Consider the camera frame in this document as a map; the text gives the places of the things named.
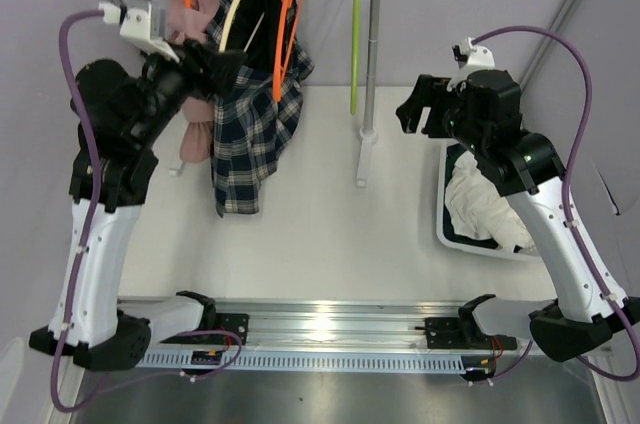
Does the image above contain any white laundry basket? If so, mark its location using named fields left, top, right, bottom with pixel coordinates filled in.
left=436, top=141, right=541, bottom=262

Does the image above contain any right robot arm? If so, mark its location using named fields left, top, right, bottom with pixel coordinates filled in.
left=396, top=69, right=639, bottom=362

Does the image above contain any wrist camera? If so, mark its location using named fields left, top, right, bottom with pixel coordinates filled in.
left=98, top=1, right=180, bottom=63
left=447, top=37, right=495, bottom=92

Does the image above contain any white crumpled garment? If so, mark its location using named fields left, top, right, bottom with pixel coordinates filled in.
left=444, top=151, right=536, bottom=254

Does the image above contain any green plastic hanger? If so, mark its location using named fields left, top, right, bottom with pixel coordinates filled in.
left=349, top=0, right=360, bottom=116

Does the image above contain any aluminium mounting rail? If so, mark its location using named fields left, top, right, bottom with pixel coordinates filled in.
left=117, top=299, right=614, bottom=356

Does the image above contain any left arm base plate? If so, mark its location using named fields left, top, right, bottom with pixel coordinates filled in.
left=198, top=313, right=250, bottom=346

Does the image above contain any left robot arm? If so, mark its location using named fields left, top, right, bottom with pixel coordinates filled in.
left=29, top=40, right=247, bottom=372

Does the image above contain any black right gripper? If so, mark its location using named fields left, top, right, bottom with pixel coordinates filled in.
left=396, top=75, right=488, bottom=156

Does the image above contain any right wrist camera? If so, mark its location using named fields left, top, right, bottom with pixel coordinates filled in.
left=447, top=37, right=495, bottom=92

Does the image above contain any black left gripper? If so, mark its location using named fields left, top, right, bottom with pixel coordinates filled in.
left=128, top=36, right=247, bottom=148

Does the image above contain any slotted cable duct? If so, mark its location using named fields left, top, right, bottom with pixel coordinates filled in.
left=137, top=349, right=466, bottom=375

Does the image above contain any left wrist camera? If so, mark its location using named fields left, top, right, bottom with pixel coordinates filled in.
left=98, top=1, right=180, bottom=63

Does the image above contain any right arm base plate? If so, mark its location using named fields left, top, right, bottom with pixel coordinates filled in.
left=415, top=294, right=518, bottom=351

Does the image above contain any navy plaid skirt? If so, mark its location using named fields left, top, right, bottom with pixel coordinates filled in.
left=207, top=0, right=314, bottom=216

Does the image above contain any pink pleated skirt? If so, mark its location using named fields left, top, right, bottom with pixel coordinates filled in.
left=168, top=0, right=219, bottom=163

